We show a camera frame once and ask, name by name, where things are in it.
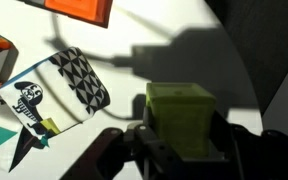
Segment light green block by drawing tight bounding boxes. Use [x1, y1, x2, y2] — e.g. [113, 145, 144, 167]
[146, 82, 216, 158]

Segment orange block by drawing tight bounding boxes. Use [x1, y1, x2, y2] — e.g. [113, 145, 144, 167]
[20, 0, 113, 28]

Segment white teal triangle cube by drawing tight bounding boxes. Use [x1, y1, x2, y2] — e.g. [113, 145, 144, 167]
[0, 123, 45, 173]

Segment blue white picture cube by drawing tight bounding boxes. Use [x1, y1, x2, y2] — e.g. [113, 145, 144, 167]
[0, 47, 110, 144]

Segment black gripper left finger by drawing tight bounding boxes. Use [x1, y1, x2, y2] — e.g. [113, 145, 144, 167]
[60, 126, 189, 180]

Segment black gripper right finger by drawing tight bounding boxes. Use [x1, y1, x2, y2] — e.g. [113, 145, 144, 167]
[210, 112, 288, 180]

